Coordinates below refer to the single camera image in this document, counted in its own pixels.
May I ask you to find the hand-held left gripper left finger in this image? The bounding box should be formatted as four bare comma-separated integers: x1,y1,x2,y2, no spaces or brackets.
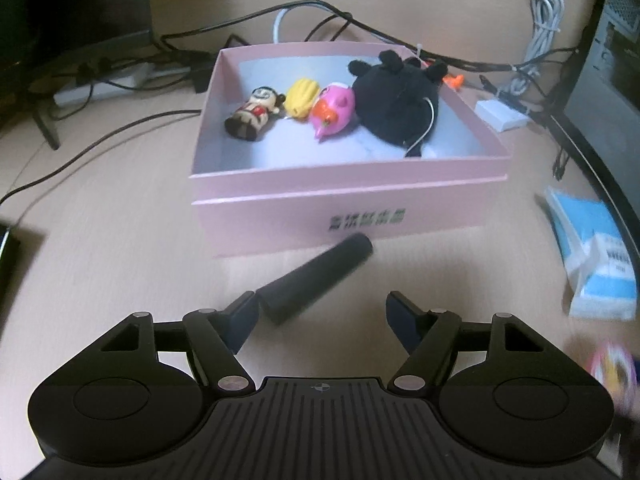
100,290,259,392

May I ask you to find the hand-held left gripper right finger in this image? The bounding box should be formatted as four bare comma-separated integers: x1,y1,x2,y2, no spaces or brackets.
385,290,547,392

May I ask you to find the black cylinder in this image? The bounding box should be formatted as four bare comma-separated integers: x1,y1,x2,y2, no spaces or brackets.
256,232,374,326

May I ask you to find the pink cardboard box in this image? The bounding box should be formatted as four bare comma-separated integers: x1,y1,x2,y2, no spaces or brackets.
188,41,512,260

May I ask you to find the blue wipes packet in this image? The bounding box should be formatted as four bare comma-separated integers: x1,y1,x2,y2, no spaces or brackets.
544,186,640,320

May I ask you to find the brown doll figurine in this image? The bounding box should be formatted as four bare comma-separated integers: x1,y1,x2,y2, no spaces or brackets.
224,86,285,144

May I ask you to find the pink round toy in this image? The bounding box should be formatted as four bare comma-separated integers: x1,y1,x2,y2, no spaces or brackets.
587,340,640,414

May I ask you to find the black plush toy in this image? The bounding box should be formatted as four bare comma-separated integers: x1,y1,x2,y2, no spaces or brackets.
347,50,449,160

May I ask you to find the pink egg-shaped toy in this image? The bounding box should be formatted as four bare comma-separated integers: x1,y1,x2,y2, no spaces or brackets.
307,82,357,142

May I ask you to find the white usb hub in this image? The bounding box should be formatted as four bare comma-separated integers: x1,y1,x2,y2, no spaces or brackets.
474,99,530,134

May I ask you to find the yellow plastic toy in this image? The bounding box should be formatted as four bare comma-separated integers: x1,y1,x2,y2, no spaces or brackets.
285,77,321,120

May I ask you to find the white power strip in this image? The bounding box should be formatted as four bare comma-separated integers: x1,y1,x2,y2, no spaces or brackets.
54,62,151,107

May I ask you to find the black computer monitor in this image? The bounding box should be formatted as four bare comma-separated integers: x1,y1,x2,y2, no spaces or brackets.
0,0,154,151

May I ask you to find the long black cable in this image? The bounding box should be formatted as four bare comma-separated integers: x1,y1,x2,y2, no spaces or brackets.
0,109,203,207

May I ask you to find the black cable bundle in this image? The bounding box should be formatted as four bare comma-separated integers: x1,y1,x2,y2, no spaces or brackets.
160,2,581,77

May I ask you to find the white coiled cable bundle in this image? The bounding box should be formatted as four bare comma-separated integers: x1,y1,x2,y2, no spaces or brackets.
500,0,566,99

